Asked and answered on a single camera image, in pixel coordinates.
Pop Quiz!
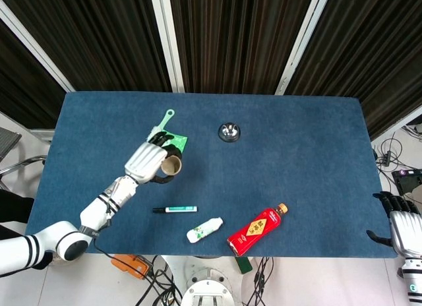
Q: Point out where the red drink bottle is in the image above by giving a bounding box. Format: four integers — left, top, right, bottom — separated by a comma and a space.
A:
226, 202, 289, 257

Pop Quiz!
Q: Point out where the black electronic device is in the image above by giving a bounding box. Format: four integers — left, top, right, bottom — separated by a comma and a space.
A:
391, 169, 422, 195

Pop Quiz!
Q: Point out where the small white green bottle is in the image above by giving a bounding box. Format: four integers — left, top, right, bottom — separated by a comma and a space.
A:
186, 217, 224, 244

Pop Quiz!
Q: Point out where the metal chair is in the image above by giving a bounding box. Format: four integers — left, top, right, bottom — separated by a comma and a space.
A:
0, 127, 47, 191

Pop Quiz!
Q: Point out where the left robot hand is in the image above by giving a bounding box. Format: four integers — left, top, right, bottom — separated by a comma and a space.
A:
124, 131, 183, 185

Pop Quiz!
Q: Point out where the silver call bell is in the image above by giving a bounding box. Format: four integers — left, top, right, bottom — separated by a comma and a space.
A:
218, 121, 241, 143

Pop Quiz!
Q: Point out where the small brown cup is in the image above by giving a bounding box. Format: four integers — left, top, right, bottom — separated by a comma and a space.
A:
160, 156, 183, 175

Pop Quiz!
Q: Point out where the dark green card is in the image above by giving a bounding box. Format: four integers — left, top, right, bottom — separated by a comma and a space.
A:
235, 256, 254, 275

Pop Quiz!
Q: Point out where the light green brush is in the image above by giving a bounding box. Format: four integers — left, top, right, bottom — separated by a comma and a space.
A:
148, 109, 176, 138

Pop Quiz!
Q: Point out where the orange device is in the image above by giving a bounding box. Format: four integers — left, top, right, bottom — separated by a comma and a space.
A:
110, 254, 154, 280

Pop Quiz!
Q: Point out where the white green marker pen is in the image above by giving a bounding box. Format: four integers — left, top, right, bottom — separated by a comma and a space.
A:
152, 206, 198, 214

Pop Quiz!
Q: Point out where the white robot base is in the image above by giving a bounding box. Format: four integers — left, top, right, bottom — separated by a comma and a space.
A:
161, 255, 258, 306

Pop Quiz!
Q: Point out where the green tea sachet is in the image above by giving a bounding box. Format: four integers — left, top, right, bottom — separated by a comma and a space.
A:
164, 130, 189, 155

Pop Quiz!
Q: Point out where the blue table cloth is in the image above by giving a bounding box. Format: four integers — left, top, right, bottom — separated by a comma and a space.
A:
23, 91, 397, 259

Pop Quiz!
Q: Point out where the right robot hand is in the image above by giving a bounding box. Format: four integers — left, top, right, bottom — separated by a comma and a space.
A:
365, 191, 422, 259

